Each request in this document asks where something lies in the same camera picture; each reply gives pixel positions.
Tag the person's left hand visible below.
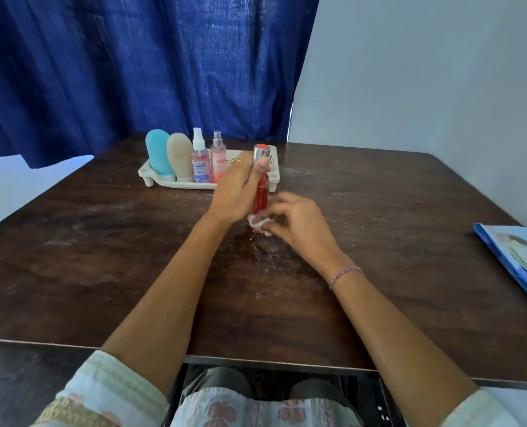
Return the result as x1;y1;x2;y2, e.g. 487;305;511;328
207;151;272;226

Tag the person's right hand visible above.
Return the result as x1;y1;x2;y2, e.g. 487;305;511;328
254;191;345;279

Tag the red bottle with silver cap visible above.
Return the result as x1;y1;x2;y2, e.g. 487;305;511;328
251;144;272;234

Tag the white tissue wad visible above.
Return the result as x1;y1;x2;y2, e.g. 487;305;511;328
247;213;274;237

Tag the person's left forearm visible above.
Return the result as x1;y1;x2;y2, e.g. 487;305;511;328
100;212;229;396

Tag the person's right forearm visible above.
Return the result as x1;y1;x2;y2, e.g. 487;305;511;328
328;267;480;416

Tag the pink spray bottle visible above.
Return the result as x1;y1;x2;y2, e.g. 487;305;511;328
210;130;228;184

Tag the clear spray bottle blue label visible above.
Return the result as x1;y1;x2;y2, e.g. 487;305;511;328
191;127;212;184

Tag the white plastic tray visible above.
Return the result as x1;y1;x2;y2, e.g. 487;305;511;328
138;149;280;193

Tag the beige squeeze bottle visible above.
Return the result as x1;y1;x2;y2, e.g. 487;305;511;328
166;133;195;183

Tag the blue squeeze bottle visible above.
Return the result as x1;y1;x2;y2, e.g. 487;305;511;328
145;129;176;180

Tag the blue curtain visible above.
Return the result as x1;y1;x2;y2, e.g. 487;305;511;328
0;0;321;169

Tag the floral patterned clothing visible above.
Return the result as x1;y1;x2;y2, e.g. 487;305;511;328
30;350;527;427

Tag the blue plastic packet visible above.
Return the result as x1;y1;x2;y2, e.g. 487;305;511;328
473;223;527;317

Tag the pink beaded bracelet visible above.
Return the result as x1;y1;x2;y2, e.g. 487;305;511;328
328;266;362;291

